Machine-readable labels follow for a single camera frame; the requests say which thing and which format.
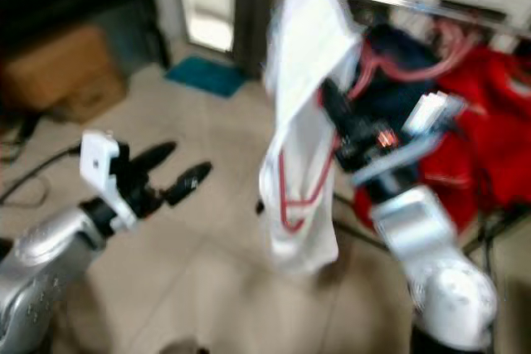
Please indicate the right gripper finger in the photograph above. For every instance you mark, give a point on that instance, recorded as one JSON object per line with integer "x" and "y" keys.
{"x": 332, "y": 109}
{"x": 343, "y": 99}

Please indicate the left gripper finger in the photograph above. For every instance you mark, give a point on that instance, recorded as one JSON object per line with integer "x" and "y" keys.
{"x": 189, "y": 181}
{"x": 156, "y": 155}

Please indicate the red plastic hanger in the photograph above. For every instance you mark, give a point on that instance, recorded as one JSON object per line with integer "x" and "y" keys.
{"x": 284, "y": 205}

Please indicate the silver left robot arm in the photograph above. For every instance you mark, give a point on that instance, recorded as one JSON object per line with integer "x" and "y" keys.
{"x": 50, "y": 263}

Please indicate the blue denim garment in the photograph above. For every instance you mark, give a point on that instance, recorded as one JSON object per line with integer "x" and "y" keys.
{"x": 398, "y": 43}

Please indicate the cardboard box with lettering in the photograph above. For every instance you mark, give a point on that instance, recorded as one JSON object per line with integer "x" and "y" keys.
{"x": 99, "y": 101}

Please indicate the teal floor mat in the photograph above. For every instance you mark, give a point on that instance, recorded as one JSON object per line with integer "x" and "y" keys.
{"x": 206, "y": 76}

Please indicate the grey curtain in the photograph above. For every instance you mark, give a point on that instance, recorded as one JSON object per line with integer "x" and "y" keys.
{"x": 250, "y": 14}

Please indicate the plain cardboard box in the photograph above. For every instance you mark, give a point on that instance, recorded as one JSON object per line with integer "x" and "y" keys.
{"x": 58, "y": 64}

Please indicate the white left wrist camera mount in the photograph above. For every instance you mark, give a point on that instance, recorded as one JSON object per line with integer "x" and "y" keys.
{"x": 99, "y": 159}

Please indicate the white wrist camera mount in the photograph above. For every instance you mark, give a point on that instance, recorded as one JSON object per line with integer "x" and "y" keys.
{"x": 431, "y": 113}
{"x": 99, "y": 159}

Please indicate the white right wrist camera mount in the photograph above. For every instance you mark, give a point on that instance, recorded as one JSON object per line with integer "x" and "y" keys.
{"x": 431, "y": 113}

